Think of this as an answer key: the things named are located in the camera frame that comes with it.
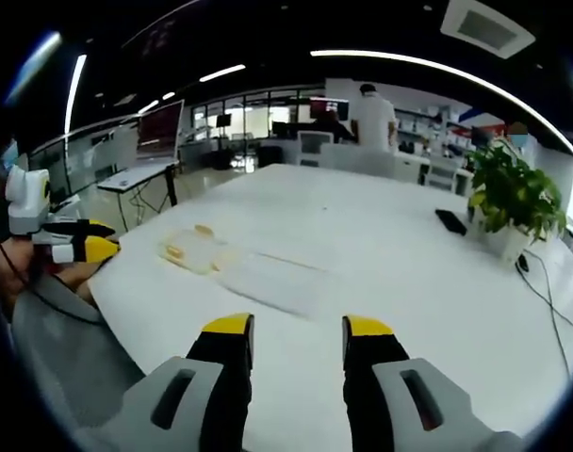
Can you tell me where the person's grey clothing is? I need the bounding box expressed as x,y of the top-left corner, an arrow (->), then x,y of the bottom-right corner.
10,271 -> 147,430

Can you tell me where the white chair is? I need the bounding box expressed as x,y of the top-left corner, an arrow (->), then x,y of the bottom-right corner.
297,130 -> 336,167

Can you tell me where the short ceiling light bar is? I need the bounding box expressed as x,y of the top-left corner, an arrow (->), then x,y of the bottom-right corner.
198,63 -> 248,84

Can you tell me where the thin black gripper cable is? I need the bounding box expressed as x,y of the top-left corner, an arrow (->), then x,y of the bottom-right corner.
0,237 -> 31,286

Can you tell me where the green potted plant white pot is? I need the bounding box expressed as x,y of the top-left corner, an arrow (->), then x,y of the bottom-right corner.
466,137 -> 569,266

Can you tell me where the large display screen on stand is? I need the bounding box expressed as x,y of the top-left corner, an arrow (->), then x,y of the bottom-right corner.
135,99 -> 186,162

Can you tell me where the black phone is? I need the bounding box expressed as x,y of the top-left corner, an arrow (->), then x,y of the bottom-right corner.
434,208 -> 469,237

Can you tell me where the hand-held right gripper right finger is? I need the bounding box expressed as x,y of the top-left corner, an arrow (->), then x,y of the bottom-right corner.
341,314 -> 528,452

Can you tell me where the ceiling air vent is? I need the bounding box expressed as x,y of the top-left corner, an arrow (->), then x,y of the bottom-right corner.
439,0 -> 538,60

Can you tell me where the white side desk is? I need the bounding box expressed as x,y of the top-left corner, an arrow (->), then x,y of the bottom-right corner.
96,158 -> 180,221

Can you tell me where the straight ceiling light strip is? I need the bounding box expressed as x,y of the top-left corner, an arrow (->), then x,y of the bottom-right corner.
63,53 -> 89,138

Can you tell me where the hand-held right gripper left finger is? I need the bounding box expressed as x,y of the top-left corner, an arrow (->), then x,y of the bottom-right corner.
92,313 -> 255,452

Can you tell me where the long curved ceiling light strip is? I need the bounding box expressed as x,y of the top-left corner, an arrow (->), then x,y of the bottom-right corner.
309,48 -> 573,157

